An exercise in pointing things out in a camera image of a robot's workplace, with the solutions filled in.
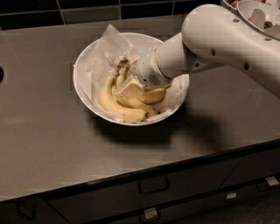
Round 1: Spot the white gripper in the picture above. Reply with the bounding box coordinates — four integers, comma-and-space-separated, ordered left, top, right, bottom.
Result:
113, 50, 172, 99

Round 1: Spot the yellow banana bunch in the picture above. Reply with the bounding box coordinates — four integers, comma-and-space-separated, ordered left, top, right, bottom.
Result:
99, 58, 170, 122

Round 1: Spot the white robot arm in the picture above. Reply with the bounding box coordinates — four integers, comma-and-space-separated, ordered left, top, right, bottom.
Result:
114, 4, 280, 99

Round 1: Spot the white bowl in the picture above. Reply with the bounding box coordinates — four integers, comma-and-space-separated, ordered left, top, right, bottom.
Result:
220, 0, 240, 14
236, 0, 280, 40
72, 31, 190, 127

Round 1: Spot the white bowl back right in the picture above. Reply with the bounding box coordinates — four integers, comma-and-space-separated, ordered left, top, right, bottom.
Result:
220, 0, 240, 14

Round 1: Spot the white bowl front right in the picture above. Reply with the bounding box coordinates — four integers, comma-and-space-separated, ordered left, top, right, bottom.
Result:
236, 0, 280, 40

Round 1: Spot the white paper liner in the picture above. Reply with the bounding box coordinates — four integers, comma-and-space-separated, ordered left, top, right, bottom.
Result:
72, 24, 187, 123

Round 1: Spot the upper right drawer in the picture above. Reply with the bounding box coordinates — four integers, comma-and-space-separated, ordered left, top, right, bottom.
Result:
219, 147, 280, 190

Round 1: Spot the upper middle drawer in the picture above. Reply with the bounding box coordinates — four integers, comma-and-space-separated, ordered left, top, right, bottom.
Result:
50, 158, 239, 224

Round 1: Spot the lower right drawer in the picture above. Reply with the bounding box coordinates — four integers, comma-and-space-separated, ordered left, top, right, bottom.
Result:
200, 178, 280, 213

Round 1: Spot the lower middle drawer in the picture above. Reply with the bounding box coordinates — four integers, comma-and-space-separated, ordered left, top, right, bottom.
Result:
86, 197, 209, 224

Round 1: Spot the left cabinet drawer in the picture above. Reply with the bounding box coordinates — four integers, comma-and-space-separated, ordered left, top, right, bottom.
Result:
0, 197, 70, 224

